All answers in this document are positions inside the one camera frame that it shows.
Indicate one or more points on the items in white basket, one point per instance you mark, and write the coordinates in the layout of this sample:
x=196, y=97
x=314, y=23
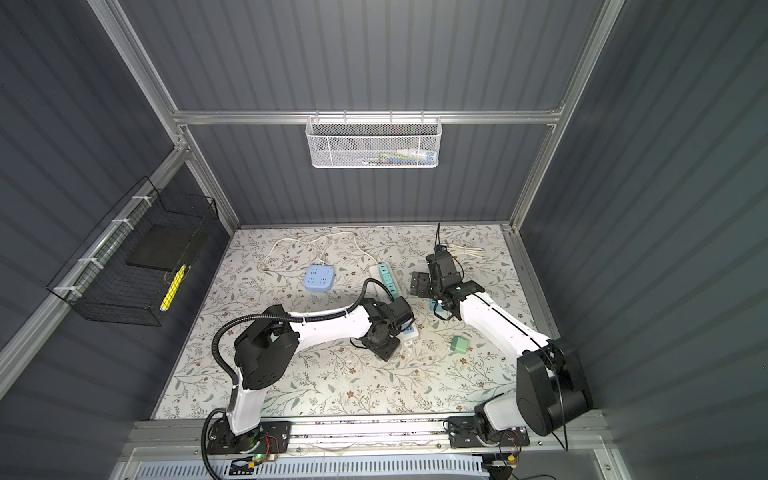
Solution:
x=400, y=157

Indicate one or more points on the green plug adapter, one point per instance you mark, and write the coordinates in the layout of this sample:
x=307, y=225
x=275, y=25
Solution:
x=459, y=345

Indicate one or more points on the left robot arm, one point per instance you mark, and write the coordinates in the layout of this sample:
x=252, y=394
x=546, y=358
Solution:
x=256, y=350

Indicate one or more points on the blue square power socket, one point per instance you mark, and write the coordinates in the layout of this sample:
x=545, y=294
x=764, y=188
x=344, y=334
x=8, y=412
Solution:
x=319, y=278

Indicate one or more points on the white vented cover strip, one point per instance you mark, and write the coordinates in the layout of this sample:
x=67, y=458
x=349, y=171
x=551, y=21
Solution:
x=441, y=466

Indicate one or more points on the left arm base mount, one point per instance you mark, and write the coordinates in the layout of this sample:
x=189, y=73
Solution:
x=271, y=437

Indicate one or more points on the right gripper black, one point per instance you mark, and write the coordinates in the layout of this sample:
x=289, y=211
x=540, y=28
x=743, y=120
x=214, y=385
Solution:
x=421, y=280

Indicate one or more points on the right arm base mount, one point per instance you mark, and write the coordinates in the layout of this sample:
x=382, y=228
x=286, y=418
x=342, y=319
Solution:
x=465, y=432

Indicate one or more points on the yellow marker pen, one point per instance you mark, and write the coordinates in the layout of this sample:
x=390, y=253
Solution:
x=173, y=288

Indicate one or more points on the black wire basket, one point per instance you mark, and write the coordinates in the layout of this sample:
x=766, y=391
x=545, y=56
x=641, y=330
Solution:
x=123, y=276

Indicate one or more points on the white wire mesh basket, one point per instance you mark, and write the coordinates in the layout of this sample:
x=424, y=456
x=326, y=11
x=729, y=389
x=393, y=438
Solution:
x=336, y=145

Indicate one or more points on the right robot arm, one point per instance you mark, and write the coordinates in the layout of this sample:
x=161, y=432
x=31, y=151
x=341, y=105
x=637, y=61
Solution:
x=551, y=386

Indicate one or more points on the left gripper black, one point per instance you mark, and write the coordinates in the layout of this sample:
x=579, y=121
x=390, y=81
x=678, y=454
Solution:
x=388, y=353

